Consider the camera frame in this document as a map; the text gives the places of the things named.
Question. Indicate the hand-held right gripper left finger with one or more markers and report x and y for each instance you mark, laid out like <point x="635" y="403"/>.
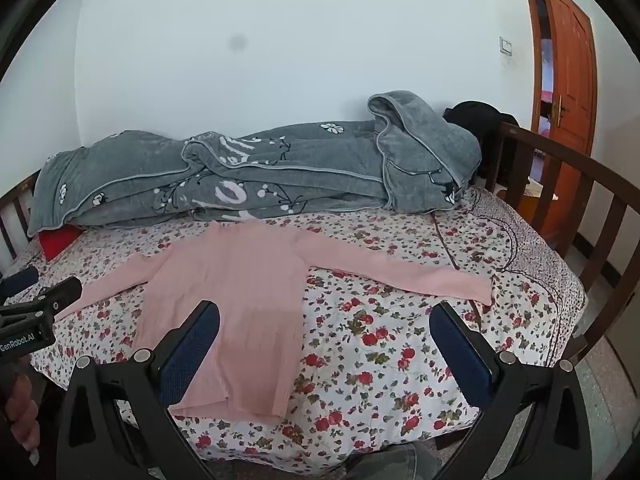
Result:
<point x="192" y="355"/>

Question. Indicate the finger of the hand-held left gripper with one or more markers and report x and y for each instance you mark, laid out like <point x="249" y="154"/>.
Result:
<point x="20" y="280"/>
<point x="62" y="294"/>

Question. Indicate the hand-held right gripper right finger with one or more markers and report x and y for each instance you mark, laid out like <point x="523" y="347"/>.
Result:
<point x="465" y="360"/>

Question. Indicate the pink knit sweater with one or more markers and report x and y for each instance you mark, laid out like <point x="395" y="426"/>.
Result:
<point x="235" y="320"/>

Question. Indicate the person's left hand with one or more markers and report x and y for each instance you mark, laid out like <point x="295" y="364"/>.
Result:
<point x="22" y="410"/>

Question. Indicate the red pillow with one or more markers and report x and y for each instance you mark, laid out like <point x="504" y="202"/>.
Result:
<point x="57" y="242"/>

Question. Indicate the floral bed sheet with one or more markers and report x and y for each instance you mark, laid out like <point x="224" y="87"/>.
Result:
<point x="390" y="320"/>

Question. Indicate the grey floral blanket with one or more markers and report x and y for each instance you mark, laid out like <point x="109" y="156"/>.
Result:
<point x="260" y="170"/>

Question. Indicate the black cloth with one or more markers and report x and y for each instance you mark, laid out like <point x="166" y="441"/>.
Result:
<point x="475" y="115"/>

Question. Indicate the brown wooden door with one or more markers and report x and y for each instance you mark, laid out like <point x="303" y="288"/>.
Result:
<point x="570" y="85"/>

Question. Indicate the white light switch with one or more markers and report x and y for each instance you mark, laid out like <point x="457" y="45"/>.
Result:
<point x="506" y="46"/>

